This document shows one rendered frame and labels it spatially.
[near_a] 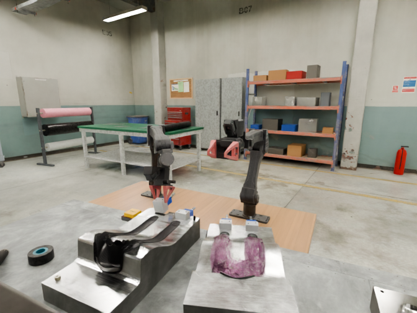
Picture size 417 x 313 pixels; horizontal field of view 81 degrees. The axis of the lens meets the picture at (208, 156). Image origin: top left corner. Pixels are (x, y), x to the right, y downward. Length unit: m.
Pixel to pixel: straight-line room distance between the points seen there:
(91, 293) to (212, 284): 0.33
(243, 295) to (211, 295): 0.08
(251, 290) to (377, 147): 5.61
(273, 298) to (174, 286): 0.33
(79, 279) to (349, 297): 0.80
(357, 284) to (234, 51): 6.42
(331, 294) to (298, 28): 5.97
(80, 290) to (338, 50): 5.99
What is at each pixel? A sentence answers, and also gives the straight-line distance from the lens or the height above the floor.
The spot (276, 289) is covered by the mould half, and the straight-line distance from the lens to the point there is 0.72.
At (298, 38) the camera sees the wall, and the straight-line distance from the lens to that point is 6.43.
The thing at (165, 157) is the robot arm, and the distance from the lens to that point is 1.03.
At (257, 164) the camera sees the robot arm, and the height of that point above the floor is 1.07.
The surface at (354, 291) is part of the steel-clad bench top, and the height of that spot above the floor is 0.80.
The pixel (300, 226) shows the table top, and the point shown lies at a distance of 1.27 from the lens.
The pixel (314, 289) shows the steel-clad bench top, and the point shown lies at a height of 0.80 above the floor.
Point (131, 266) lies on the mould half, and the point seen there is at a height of 0.90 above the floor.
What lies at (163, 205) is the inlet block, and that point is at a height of 0.93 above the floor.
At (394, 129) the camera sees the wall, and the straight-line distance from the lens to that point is 6.11.
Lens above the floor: 1.36
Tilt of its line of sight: 12 degrees down
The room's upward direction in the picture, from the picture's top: straight up
